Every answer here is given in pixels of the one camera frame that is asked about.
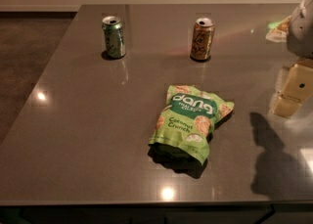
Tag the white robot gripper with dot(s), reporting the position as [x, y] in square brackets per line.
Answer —
[301, 32]

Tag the green rice chip bag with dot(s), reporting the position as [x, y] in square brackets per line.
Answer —
[183, 126]

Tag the orange soda can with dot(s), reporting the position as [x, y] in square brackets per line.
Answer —
[202, 39]

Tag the green soda can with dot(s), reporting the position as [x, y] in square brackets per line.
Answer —
[114, 38]

